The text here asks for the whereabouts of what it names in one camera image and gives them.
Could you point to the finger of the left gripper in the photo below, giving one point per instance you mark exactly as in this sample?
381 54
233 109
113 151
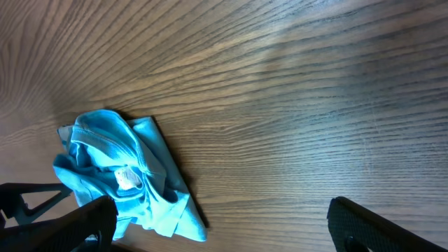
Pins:
14 206

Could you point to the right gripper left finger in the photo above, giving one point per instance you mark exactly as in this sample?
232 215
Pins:
89 228

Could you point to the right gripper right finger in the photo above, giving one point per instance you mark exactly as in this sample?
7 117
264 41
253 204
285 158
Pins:
352 227

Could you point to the light blue printed t-shirt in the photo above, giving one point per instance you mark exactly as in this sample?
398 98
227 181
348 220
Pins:
129 161

